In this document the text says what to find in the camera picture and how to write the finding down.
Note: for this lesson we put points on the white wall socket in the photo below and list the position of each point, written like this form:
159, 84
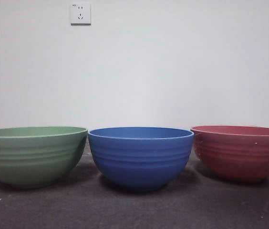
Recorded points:
80, 14

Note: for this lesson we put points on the red ribbed bowl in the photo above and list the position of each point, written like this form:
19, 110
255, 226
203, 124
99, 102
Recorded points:
239, 155

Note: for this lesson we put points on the blue ribbed bowl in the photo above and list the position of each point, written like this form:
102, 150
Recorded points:
139, 159

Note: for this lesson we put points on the green ribbed bowl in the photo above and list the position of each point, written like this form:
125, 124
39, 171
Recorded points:
32, 157

